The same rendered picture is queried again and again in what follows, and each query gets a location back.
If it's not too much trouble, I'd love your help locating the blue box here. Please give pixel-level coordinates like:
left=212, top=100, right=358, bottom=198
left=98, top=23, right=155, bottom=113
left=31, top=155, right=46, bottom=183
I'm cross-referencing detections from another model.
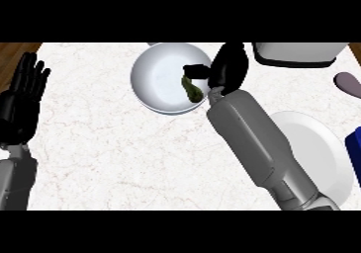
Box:
left=343, top=124, right=361, bottom=205

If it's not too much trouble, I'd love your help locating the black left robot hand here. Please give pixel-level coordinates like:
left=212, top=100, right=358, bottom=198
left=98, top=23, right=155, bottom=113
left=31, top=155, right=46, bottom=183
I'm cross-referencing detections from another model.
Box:
left=0, top=51, right=53, bottom=149

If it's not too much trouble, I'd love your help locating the white bowl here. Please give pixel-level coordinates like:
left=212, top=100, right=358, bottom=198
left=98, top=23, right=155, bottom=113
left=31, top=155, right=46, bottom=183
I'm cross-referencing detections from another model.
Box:
left=130, top=42, right=215, bottom=116

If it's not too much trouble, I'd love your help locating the white plate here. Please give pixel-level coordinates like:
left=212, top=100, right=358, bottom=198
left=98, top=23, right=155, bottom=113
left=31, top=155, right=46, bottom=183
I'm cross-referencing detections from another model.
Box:
left=268, top=111, right=355, bottom=208

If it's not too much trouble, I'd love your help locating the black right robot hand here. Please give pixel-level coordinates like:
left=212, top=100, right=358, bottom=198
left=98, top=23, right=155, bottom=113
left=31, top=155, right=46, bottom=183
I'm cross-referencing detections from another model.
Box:
left=181, top=42, right=250, bottom=97

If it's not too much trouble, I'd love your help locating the purple eggplant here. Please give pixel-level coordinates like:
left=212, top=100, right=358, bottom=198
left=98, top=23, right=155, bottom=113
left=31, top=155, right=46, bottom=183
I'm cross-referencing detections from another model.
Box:
left=331, top=71, right=361, bottom=101

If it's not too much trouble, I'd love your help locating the green squash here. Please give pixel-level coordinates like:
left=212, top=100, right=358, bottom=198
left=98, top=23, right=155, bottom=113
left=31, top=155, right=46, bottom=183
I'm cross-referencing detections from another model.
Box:
left=181, top=75, right=204, bottom=103

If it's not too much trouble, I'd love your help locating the white appliance with black base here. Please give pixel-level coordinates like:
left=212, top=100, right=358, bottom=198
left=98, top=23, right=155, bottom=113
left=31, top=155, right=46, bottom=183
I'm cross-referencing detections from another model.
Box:
left=250, top=42, right=349, bottom=69

